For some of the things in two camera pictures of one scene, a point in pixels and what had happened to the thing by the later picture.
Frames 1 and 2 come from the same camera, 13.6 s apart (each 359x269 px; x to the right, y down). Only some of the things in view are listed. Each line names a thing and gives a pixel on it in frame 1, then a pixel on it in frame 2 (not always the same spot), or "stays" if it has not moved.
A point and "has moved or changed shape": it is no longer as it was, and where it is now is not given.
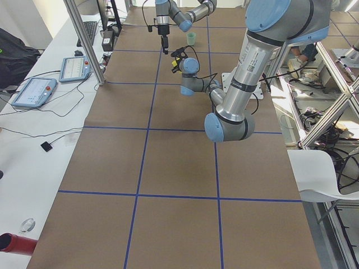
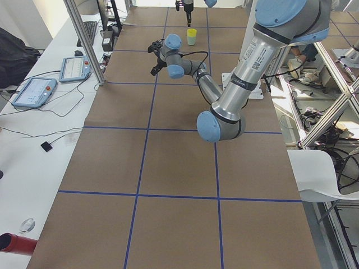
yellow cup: x=174 y=63 has moved or changed shape
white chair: x=315 y=176 stays
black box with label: x=107 y=40 stays
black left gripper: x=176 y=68 -> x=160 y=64
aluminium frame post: x=75 y=14 stays
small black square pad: x=46 y=146 stays
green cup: x=191 y=37 stays
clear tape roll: x=28 y=225 stays
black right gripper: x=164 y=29 -> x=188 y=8
